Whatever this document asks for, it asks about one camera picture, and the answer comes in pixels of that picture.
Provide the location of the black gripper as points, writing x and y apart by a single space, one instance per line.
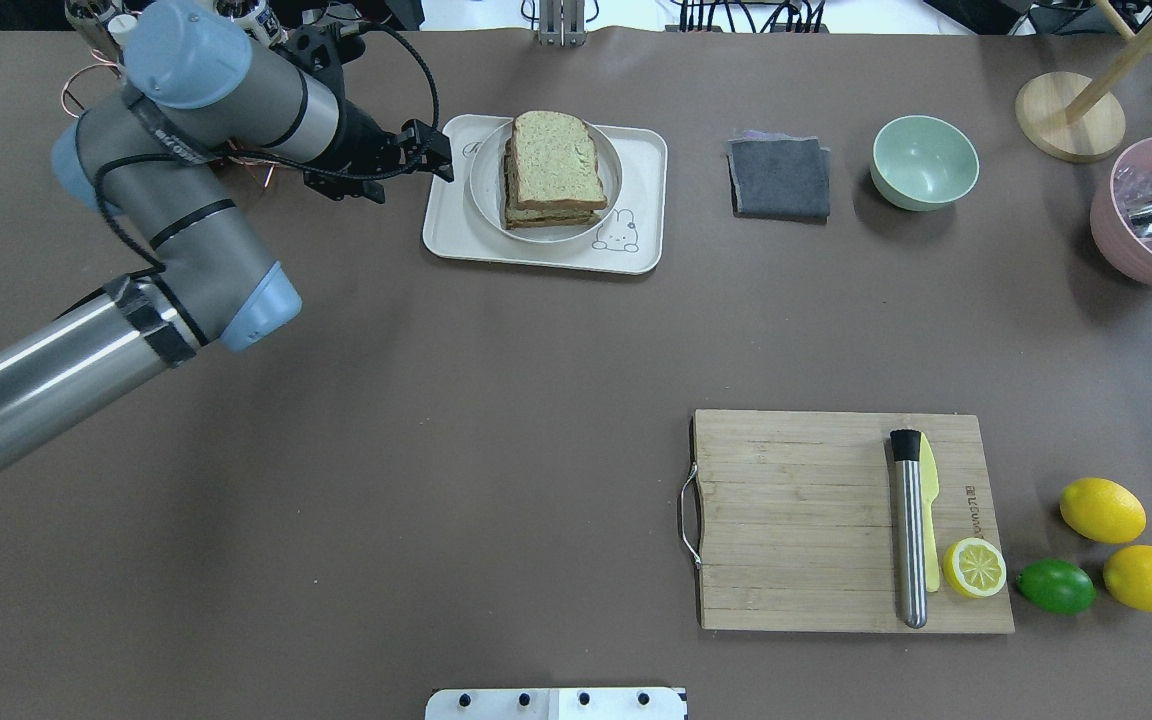
358 135

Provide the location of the white round plate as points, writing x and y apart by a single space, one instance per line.
487 187

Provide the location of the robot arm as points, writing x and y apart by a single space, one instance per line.
196 89

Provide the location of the cream rabbit tray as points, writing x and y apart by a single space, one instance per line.
630 240

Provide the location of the tea bottle upper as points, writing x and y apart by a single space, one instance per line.
256 18

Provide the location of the tea bottle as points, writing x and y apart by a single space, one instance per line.
256 18
104 25

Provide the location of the grey folded cloth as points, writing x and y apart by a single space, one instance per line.
778 176

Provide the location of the tea bottle lower right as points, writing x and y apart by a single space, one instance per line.
104 25

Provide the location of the mint green bowl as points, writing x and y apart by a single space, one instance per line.
921 163

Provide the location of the bamboo cutting board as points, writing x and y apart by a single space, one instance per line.
796 515

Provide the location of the steel muddler black tip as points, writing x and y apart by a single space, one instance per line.
906 445

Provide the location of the yellow plastic knife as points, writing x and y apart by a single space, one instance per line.
930 489

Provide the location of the wooden mug tree stand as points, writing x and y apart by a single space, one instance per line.
1075 118

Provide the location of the lemon half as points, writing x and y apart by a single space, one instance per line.
975 568

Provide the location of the green lime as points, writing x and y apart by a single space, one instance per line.
1056 586

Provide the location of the yellow lemon lower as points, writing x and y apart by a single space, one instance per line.
1102 510

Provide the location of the black camera mount wrist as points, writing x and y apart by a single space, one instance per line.
322 51

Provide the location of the aluminium frame post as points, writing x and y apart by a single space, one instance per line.
560 23

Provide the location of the copper wire bottle rack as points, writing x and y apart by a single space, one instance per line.
79 90

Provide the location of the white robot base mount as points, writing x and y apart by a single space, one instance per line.
620 702

